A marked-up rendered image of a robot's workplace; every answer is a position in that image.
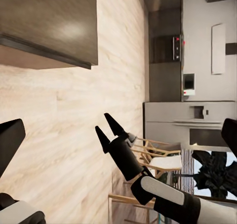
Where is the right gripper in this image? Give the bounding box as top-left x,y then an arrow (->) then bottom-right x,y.
95,113 -> 136,169

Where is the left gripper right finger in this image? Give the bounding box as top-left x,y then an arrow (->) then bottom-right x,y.
221,118 -> 237,157

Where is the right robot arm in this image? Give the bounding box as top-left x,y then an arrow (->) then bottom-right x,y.
95,113 -> 237,224

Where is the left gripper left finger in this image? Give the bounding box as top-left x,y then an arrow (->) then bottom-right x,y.
0,118 -> 26,177

